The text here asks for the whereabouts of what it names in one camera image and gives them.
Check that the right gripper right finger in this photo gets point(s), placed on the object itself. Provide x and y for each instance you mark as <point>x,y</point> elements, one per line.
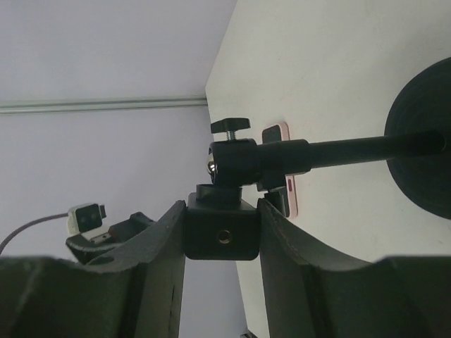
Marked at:
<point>314,290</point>

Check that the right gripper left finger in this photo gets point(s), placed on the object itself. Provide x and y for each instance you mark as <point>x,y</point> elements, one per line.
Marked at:
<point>134,290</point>

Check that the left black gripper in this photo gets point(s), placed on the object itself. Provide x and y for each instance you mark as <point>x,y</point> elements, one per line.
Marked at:
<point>85,251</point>

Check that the black phone stand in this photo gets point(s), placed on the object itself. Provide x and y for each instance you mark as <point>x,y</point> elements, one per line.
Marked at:
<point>415,145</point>

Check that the black phone pink case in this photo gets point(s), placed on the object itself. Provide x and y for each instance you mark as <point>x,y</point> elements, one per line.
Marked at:
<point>282,184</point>

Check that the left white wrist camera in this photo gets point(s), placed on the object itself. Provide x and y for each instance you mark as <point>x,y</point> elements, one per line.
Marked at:
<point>85,218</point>

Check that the left aluminium frame post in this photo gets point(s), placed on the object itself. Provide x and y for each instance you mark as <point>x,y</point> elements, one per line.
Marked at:
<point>87,105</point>

